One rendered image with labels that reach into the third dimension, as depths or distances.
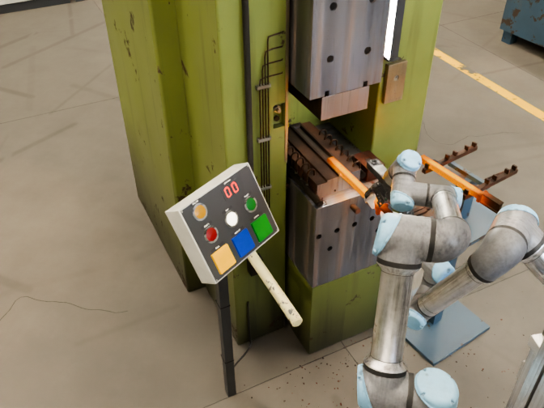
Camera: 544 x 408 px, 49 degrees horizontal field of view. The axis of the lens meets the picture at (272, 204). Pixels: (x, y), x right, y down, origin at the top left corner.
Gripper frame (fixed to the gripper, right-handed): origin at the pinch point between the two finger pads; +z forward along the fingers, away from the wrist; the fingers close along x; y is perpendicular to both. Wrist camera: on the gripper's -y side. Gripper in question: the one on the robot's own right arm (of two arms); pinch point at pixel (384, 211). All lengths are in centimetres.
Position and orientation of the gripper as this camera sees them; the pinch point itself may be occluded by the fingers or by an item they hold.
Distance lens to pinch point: 219.9
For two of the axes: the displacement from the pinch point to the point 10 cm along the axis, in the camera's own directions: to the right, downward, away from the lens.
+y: 0.2, 7.8, 6.2
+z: -4.5, -5.5, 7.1
